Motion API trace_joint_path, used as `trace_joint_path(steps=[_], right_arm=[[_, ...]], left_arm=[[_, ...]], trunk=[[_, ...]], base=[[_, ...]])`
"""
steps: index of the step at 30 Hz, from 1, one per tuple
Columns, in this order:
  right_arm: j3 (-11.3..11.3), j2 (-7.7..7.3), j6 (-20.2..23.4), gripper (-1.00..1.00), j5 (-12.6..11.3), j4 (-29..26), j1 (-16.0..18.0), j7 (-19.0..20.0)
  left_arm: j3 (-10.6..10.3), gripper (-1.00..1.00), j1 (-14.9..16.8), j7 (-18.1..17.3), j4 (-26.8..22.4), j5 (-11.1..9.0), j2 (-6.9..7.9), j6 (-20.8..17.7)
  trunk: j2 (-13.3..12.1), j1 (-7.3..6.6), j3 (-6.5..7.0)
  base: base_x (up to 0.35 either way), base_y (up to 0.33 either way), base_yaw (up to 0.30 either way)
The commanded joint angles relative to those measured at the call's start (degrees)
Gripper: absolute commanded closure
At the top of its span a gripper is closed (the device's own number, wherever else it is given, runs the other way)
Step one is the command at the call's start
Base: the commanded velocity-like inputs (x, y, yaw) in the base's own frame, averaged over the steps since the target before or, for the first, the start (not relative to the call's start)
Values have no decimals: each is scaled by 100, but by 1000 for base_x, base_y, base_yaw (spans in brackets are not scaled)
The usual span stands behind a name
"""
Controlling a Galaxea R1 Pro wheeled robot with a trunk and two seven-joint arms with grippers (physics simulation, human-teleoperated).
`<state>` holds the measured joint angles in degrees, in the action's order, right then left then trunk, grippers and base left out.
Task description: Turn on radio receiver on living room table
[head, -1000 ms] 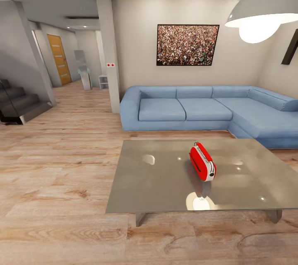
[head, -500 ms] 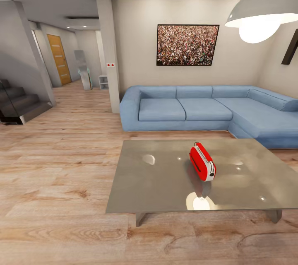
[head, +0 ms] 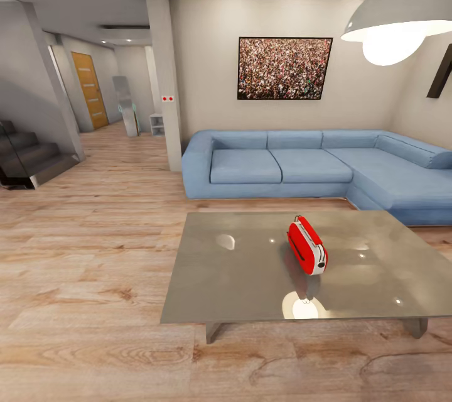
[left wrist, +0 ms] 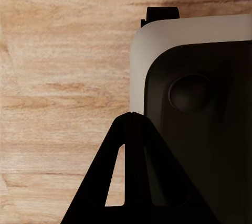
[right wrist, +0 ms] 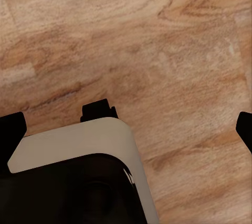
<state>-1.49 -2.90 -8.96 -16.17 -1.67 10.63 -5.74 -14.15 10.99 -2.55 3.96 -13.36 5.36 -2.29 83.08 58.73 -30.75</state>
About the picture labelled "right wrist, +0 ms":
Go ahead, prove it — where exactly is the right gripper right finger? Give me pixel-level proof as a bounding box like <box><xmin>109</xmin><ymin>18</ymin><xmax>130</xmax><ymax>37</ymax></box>
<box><xmin>236</xmin><ymin>112</ymin><xmax>252</xmax><ymax>153</ymax></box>

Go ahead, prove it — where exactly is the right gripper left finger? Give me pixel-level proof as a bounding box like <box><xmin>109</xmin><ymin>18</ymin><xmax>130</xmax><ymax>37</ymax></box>
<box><xmin>0</xmin><ymin>112</ymin><xmax>27</xmax><ymax>173</ymax></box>

